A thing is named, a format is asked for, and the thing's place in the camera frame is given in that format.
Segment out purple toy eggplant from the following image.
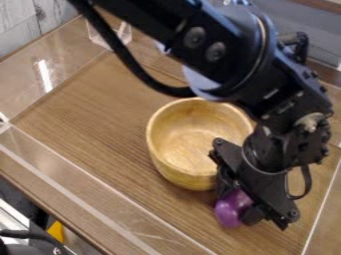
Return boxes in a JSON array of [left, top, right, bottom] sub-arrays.
[[214, 189, 253, 228]]

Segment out clear acrylic front wall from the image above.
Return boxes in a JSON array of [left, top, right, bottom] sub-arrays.
[[0, 113, 218, 255]]

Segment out clear acrylic corner bracket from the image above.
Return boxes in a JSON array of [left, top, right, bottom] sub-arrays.
[[87, 21, 133, 50]]

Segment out yellow and black equipment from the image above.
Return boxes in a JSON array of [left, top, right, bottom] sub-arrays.
[[43, 219, 86, 255]]

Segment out black cable lower left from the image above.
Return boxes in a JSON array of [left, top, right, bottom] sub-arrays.
[[0, 230, 69, 255]]

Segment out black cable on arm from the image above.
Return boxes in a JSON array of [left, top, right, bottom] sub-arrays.
[[79, 6, 197, 100]]

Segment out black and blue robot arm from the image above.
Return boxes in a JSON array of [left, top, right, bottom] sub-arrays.
[[69, 0, 333, 228]]

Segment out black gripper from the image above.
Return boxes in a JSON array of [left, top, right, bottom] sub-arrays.
[[209, 96, 333, 229]]

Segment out brown wooden bowl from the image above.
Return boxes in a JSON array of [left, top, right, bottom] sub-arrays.
[[146, 98, 253, 191]]

